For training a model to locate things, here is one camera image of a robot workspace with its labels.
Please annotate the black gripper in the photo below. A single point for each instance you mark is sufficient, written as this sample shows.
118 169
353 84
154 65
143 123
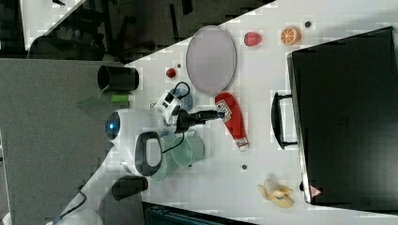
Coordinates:
186 120

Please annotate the red plush ketchup bottle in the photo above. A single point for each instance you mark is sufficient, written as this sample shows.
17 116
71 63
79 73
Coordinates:
227 104

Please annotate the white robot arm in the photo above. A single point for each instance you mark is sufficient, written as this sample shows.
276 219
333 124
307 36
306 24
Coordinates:
129 130

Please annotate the blue bowl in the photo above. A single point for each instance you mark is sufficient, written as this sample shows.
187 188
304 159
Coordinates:
186 101

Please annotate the green metal mug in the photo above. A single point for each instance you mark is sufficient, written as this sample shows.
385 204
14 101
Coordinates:
188 149

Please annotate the dark red plush strawberry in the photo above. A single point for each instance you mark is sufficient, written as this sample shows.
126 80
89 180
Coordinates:
171 73

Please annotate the lilac oval plate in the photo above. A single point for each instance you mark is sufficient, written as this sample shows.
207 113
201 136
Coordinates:
211 60

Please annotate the green apple toy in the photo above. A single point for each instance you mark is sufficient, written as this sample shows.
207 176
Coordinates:
116 98

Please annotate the pink plush strawberry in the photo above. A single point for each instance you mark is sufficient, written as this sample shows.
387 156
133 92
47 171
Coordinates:
252 39

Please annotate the black cylinder cup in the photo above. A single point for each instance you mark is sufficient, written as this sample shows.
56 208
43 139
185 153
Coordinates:
118 78

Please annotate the plush peeled banana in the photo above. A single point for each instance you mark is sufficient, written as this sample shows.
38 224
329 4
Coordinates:
278 194

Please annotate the orange slice toy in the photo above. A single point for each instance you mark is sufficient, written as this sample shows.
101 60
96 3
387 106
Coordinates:
290 35

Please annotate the black toaster oven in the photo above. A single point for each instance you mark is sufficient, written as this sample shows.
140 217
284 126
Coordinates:
344 95

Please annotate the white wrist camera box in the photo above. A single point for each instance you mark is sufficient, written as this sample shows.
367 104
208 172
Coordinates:
169 106

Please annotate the dark cylinder post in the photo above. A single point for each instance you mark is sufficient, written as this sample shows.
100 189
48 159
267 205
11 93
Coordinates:
128 186

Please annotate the blue metal frame rail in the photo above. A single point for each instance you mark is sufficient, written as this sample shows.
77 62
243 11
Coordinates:
157 214

